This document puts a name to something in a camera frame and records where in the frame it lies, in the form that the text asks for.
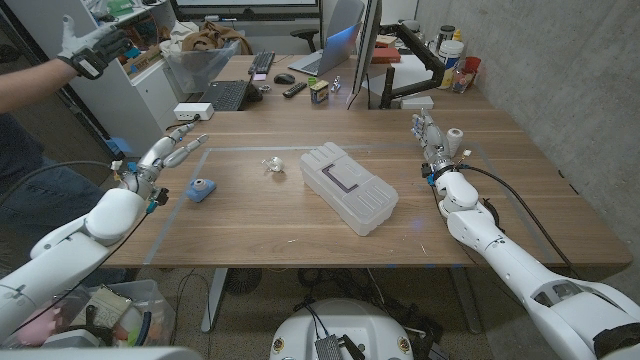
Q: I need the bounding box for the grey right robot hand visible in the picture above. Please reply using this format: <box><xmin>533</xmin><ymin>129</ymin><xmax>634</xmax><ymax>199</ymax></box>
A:
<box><xmin>410</xmin><ymin>109</ymin><xmax>459</xmax><ymax>176</ymax></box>

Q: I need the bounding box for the person's gloved right hand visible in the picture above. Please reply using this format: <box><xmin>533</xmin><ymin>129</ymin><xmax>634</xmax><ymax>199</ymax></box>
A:
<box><xmin>56</xmin><ymin>14</ymin><xmax>132</xmax><ymax>81</ymax></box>

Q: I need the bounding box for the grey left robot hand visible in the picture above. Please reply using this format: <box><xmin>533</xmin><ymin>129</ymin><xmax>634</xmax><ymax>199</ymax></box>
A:
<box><xmin>119</xmin><ymin>122</ymin><xmax>210</xmax><ymax>199</ymax></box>

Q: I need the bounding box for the person's right forearm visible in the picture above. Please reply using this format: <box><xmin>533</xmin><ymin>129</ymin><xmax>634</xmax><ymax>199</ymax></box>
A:
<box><xmin>0</xmin><ymin>57</ymin><xmax>69</xmax><ymax>115</ymax></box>

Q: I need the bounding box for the translucent plastic clamshell container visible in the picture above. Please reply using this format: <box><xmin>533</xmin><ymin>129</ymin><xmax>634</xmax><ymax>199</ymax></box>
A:
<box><xmin>298</xmin><ymin>141</ymin><xmax>400</xmax><ymax>237</ymax></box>

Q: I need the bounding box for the white thread spool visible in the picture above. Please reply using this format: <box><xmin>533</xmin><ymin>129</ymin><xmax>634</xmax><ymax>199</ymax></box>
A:
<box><xmin>446</xmin><ymin>127</ymin><xmax>464</xmax><ymax>157</ymax></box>

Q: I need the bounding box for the flat white box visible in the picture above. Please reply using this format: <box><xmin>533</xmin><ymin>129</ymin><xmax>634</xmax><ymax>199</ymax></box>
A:
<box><xmin>399</xmin><ymin>95</ymin><xmax>435</xmax><ymax>111</ymax></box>

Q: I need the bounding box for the cardboard box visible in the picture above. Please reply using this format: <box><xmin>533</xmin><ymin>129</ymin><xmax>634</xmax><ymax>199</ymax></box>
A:
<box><xmin>122</xmin><ymin>44</ymin><xmax>164</xmax><ymax>76</ymax></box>

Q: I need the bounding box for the white cabinet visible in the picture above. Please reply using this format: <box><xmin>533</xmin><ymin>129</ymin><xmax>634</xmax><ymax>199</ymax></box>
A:
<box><xmin>4</xmin><ymin>0</ymin><xmax>194</xmax><ymax>159</ymax></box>

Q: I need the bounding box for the white power strip box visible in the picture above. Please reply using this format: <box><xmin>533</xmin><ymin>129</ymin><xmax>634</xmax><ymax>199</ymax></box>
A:
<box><xmin>173</xmin><ymin>102</ymin><xmax>215</xmax><ymax>122</ymax></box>

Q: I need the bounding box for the white cloth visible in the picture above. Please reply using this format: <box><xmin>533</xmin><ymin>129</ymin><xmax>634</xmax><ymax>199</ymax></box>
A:
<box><xmin>159</xmin><ymin>20</ymin><xmax>200</xmax><ymax>56</ymax></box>

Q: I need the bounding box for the red cup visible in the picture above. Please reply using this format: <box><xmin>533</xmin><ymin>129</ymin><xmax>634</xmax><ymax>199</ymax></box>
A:
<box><xmin>462</xmin><ymin>55</ymin><xmax>482</xmax><ymax>89</ymax></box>

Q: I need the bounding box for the white plastic tub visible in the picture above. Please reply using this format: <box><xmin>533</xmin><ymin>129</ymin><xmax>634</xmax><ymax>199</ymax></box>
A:
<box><xmin>438</xmin><ymin>39</ymin><xmax>465</xmax><ymax>71</ymax></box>

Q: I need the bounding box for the large black keyboard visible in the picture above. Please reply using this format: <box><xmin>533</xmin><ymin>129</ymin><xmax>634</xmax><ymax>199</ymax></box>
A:
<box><xmin>198</xmin><ymin>79</ymin><xmax>250</xmax><ymax>112</ymax></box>

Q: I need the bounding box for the clear plastic storage bin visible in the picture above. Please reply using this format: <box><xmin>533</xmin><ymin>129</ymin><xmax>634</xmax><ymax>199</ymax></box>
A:
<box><xmin>164</xmin><ymin>39</ymin><xmax>241</xmax><ymax>95</ymax></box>

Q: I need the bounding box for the dark lidded jar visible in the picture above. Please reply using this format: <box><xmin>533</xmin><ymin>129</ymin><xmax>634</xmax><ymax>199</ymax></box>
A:
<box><xmin>437</xmin><ymin>24</ymin><xmax>456</xmax><ymax>51</ymax></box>

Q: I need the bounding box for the grey computer monitor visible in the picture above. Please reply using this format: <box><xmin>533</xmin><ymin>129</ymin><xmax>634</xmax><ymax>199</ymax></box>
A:
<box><xmin>348</xmin><ymin>0</ymin><xmax>384</xmax><ymax>97</ymax></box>

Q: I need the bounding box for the brown cloth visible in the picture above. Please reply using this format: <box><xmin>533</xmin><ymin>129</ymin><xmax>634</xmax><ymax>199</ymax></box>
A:
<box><xmin>181</xmin><ymin>20</ymin><xmax>254</xmax><ymax>55</ymax></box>

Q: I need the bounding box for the small yellow printed tin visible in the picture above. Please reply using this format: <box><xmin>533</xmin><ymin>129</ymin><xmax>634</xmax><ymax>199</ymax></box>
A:
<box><xmin>309</xmin><ymin>79</ymin><xmax>330</xmax><ymax>105</ymax></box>

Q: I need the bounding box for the person's dark clothed body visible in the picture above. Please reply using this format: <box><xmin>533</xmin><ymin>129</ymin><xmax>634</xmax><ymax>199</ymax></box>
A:
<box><xmin>0</xmin><ymin>112</ymin><xmax>126</xmax><ymax>286</ymax></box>

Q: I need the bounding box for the silver laptop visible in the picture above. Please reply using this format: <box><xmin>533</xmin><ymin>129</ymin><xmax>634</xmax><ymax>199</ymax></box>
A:
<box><xmin>288</xmin><ymin>22</ymin><xmax>362</xmax><ymax>78</ymax></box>

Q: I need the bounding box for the slim black keyboard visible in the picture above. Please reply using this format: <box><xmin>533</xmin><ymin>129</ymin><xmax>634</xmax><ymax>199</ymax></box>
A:
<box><xmin>248</xmin><ymin>49</ymin><xmax>276</xmax><ymax>76</ymax></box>

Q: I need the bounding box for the clear floor bin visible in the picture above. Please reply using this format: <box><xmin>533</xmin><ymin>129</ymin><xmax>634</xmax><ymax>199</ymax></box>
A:
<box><xmin>0</xmin><ymin>278</ymin><xmax>177</xmax><ymax>349</ymax></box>

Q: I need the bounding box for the black remote control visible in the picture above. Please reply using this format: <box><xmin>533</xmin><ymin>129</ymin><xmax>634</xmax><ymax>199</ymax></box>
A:
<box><xmin>282</xmin><ymin>81</ymin><xmax>308</xmax><ymax>99</ymax></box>

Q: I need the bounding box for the black round fan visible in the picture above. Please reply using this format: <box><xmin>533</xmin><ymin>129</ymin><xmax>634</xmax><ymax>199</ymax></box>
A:
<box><xmin>223</xmin><ymin>268</ymin><xmax>264</xmax><ymax>296</ymax></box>

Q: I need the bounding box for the grey table leg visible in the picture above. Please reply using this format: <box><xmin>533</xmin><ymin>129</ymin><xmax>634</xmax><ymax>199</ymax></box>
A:
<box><xmin>200</xmin><ymin>268</ymin><xmax>229</xmax><ymax>335</ymax></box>
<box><xmin>447</xmin><ymin>267</ymin><xmax>482</xmax><ymax>335</ymax></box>

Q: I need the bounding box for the black framed whiteboard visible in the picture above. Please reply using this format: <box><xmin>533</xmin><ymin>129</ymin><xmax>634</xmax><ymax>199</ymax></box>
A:
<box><xmin>169</xmin><ymin>0</ymin><xmax>321</xmax><ymax>22</ymax></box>

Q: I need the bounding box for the black office chair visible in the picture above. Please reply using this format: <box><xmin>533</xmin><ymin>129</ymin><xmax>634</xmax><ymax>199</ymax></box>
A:
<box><xmin>289</xmin><ymin>28</ymin><xmax>320</xmax><ymax>54</ymax></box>

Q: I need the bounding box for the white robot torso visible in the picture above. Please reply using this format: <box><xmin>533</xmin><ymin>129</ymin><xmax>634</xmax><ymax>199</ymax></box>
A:
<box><xmin>269</xmin><ymin>298</ymin><xmax>415</xmax><ymax>360</ymax></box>

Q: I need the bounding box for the pink soft toy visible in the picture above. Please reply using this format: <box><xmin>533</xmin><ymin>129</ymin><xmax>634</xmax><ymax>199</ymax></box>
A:
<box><xmin>14</xmin><ymin>307</ymin><xmax>64</xmax><ymax>346</ymax></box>

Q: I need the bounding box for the blue toy camera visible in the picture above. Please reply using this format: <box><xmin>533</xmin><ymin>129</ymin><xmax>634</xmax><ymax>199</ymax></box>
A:
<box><xmin>185</xmin><ymin>178</ymin><xmax>218</xmax><ymax>204</ymax></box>

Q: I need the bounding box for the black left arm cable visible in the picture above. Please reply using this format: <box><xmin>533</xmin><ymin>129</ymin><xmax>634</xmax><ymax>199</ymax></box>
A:
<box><xmin>0</xmin><ymin>159</ymin><xmax>117</xmax><ymax>206</ymax></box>

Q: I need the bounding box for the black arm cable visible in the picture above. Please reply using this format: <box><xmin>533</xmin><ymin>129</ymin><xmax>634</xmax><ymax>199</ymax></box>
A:
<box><xmin>0</xmin><ymin>159</ymin><xmax>117</xmax><ymax>206</ymax></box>
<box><xmin>459</xmin><ymin>164</ymin><xmax>581</xmax><ymax>279</ymax></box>

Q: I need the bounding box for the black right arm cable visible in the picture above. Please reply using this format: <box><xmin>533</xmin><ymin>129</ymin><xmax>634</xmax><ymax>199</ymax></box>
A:
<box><xmin>459</xmin><ymin>164</ymin><xmax>581</xmax><ymax>279</ymax></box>

